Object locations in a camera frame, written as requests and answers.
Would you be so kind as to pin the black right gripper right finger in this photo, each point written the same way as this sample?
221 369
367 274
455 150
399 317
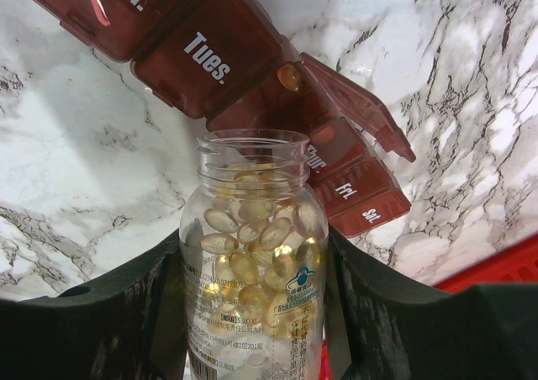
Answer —
380 324

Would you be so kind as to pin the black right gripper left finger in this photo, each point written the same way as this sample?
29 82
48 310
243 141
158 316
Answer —
129 323

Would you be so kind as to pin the clear bottle yellow pills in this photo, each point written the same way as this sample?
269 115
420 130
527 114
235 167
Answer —
254 242

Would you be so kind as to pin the red weekly pill organizer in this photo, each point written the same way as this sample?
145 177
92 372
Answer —
217 60

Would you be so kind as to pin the red plastic basket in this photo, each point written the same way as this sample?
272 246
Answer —
515 264

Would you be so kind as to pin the yellow gel pill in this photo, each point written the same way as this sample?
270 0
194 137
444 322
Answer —
290 77

